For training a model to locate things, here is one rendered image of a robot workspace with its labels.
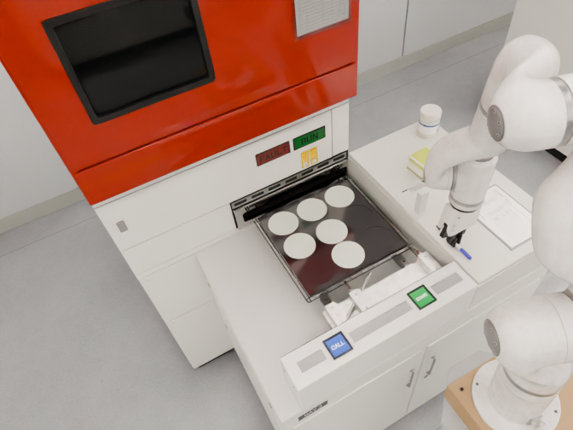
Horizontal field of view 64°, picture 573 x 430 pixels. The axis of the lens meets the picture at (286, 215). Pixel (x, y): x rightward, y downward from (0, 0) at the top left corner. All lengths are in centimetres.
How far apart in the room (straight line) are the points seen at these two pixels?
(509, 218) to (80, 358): 200
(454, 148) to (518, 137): 36
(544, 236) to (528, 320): 15
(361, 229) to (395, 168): 24
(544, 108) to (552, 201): 15
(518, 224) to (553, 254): 65
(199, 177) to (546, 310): 93
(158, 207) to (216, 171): 20
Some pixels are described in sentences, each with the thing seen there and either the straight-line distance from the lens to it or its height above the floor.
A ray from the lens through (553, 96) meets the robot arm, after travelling 72.
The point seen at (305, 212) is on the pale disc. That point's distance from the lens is 151.
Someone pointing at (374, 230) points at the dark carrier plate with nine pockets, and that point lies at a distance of 146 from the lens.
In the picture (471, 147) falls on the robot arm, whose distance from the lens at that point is 104.
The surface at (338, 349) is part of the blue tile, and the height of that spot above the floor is 96.
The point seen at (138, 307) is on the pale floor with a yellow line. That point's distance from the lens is 255.
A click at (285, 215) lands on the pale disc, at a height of 90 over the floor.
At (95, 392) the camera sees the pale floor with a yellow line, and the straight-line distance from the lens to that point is 243.
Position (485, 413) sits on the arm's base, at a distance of 124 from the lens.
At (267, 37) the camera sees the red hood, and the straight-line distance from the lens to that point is 117.
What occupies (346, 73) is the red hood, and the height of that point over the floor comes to 131.
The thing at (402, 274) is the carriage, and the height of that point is 88.
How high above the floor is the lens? 204
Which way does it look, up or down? 49 degrees down
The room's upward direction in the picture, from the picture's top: 8 degrees counter-clockwise
